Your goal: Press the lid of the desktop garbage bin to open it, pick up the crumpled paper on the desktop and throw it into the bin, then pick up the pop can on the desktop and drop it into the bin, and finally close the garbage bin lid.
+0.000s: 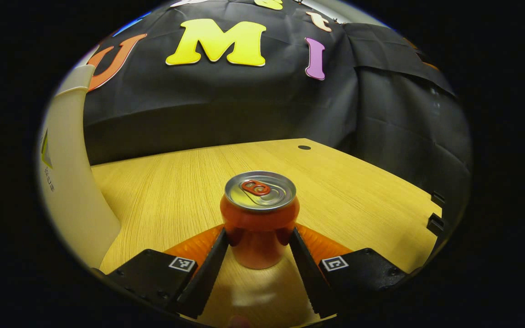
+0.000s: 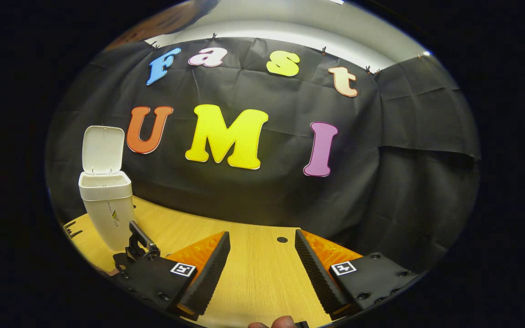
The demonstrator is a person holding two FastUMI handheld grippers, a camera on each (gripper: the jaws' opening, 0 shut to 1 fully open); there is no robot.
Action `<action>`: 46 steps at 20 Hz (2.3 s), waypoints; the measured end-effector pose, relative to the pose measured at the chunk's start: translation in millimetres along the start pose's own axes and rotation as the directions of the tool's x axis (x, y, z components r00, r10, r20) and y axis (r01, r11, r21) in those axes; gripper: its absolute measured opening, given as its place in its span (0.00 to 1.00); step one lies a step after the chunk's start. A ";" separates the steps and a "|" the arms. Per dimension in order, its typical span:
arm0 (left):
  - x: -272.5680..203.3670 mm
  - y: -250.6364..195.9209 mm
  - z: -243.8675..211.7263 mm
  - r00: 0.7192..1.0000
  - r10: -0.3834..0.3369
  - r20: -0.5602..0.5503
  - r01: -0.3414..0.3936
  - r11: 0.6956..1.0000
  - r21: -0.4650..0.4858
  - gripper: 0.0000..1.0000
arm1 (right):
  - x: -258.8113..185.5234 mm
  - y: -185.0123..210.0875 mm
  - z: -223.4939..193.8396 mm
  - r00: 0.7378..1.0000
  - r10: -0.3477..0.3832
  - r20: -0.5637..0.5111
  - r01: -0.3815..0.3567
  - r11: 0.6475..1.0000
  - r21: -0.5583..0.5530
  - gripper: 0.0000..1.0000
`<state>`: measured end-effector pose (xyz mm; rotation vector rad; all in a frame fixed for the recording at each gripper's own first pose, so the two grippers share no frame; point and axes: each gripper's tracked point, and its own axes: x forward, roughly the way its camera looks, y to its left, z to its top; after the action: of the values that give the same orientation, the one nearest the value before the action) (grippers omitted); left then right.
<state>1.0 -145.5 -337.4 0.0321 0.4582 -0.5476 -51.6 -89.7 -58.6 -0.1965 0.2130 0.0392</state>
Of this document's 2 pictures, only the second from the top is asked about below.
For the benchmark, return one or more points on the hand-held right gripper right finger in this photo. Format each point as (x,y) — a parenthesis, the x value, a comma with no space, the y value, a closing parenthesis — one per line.
(319,278)

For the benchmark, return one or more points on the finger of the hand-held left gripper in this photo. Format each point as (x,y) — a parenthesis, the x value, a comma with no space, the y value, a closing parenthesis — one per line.
(144,237)

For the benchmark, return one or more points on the white desktop garbage bin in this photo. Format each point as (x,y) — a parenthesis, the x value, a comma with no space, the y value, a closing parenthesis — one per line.
(107,214)

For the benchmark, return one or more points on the black backdrop cloth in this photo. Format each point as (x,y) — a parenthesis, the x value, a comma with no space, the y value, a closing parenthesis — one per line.
(267,196)

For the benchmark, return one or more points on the wooden desktop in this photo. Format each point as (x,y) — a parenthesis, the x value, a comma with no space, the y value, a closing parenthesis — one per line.
(253,273)

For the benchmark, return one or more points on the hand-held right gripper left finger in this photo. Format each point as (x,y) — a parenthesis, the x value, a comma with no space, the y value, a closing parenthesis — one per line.
(210,278)

